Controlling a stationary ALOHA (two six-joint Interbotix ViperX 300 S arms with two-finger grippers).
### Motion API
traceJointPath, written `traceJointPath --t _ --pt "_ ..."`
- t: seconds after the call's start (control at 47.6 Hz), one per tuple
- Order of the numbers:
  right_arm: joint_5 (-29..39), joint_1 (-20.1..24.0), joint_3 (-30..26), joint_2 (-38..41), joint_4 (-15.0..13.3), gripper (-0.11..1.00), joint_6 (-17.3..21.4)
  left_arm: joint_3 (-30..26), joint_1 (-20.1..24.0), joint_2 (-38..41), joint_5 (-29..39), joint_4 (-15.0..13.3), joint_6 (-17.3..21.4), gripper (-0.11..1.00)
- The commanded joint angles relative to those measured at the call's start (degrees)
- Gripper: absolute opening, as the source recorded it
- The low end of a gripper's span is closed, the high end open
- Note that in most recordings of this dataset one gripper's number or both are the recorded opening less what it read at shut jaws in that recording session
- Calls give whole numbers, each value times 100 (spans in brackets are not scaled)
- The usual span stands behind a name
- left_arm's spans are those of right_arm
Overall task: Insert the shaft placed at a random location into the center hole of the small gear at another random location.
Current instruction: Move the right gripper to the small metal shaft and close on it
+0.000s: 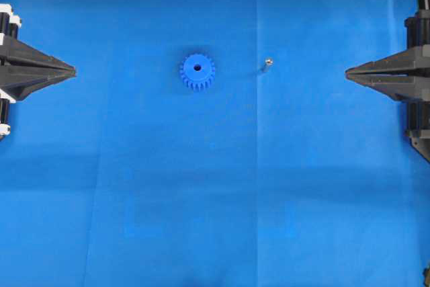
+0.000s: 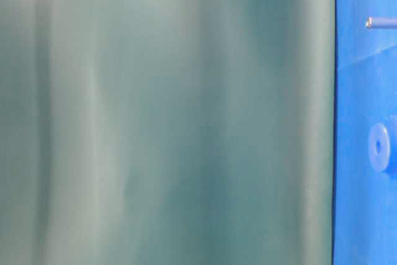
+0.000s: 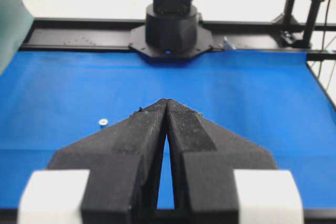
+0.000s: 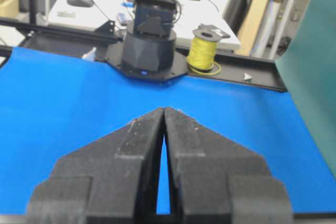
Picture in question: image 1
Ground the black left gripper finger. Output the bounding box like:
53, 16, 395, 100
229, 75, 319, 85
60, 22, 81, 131
1, 36, 76, 72
1, 65, 76, 101

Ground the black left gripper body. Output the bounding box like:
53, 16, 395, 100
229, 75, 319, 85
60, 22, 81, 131
1, 3, 22, 140

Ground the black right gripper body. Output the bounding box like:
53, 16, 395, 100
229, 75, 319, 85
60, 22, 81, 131
404, 9, 429, 162

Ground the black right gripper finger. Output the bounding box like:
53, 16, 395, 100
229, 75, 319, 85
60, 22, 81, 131
345, 44, 429, 75
346, 75, 429, 102

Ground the small silver metal shaft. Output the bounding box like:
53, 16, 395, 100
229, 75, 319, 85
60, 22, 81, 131
261, 58, 273, 73

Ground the small blue plastic gear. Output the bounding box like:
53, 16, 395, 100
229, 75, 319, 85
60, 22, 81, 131
179, 53, 216, 91

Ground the blue cloth mat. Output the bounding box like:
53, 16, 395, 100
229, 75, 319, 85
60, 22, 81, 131
1, 0, 429, 286

